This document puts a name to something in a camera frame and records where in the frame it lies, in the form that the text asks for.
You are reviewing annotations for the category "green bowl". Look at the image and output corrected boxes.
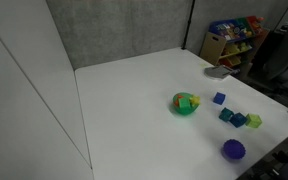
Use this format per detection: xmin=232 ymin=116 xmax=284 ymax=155
xmin=172 ymin=92 xmax=200 ymax=115

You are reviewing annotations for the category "teal green toy block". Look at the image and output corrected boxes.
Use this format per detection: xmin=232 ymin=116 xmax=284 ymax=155
xmin=219 ymin=108 xmax=234 ymax=122

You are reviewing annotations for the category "orange toy in bowl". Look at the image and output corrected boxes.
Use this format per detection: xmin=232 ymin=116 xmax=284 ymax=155
xmin=174 ymin=94 xmax=183 ymax=107

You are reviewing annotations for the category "green cube in bowl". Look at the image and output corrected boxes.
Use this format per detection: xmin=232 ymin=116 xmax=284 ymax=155
xmin=179 ymin=98 xmax=191 ymax=109

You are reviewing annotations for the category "yellow star toy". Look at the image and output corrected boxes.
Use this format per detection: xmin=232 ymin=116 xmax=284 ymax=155
xmin=189 ymin=95 xmax=200 ymax=106

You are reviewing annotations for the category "dark blue cube toy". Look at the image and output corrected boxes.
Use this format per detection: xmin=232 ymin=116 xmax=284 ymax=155
xmin=230 ymin=113 xmax=247 ymax=128

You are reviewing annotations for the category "wooden toy storage shelf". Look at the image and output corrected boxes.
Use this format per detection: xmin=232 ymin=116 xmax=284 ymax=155
xmin=199 ymin=16 xmax=269 ymax=68

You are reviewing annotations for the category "lime green cube toy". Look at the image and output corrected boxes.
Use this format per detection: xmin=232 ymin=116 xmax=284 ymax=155
xmin=245 ymin=114 xmax=262 ymax=128

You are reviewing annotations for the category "grey flat object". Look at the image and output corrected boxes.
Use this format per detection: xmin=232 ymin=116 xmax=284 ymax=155
xmin=204 ymin=65 xmax=233 ymax=80

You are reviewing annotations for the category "black vertical pole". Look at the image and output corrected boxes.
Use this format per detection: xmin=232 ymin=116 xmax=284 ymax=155
xmin=181 ymin=0 xmax=196 ymax=50

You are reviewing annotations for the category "purple spiky ball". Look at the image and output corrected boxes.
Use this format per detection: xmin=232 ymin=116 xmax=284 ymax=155
xmin=223 ymin=139 xmax=246 ymax=160

